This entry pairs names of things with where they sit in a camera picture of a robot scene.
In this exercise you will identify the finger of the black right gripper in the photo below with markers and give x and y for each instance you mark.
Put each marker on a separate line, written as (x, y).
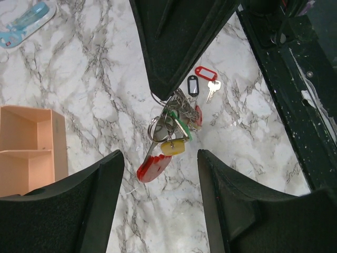
(174, 35)

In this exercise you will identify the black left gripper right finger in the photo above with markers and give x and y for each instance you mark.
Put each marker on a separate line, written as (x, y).
(243, 215)

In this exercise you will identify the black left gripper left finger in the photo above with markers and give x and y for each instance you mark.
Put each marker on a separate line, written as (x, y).
(74, 214)

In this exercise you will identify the metal key organizer red handle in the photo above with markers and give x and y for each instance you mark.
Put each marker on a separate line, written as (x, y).
(161, 129)

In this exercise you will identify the silver key with green tag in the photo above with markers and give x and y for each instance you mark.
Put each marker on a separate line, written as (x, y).
(181, 130)

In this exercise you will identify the red tag with key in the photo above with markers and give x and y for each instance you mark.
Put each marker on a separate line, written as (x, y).
(213, 83)

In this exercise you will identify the peach plastic desk organizer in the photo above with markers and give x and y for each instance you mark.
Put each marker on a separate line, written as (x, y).
(33, 149)

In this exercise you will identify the yellow plastic key tag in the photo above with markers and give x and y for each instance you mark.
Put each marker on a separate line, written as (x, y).
(174, 147)

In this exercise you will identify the blue packaged correction tape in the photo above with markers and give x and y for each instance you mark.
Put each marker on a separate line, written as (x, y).
(23, 26)

